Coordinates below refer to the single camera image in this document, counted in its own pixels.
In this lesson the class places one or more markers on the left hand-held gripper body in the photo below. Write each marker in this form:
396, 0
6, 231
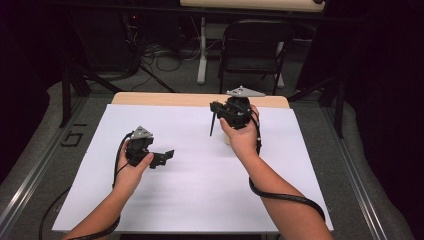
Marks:
138, 148

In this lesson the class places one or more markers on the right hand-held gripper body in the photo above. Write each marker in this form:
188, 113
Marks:
238, 111

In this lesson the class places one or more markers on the dark teal pen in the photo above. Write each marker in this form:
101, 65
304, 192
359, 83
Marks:
212, 125

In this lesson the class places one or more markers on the cream square ceramic cup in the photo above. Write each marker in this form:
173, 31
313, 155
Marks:
227, 140

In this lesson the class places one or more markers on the person's right hand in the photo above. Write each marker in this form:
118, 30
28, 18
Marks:
243, 138

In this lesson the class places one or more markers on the person's left hand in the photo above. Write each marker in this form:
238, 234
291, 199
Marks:
130, 176

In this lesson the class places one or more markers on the white table sheet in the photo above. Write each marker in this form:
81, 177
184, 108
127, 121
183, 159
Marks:
186, 186

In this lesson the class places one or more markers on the white table leg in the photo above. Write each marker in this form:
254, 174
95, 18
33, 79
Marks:
201, 53

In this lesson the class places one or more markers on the black folding chair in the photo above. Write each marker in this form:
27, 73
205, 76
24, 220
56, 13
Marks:
255, 50

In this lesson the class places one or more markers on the black metal stand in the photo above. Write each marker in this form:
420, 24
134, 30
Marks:
333, 96
76, 83

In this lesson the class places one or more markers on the aluminium floor rail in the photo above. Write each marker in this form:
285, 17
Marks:
36, 170
356, 173

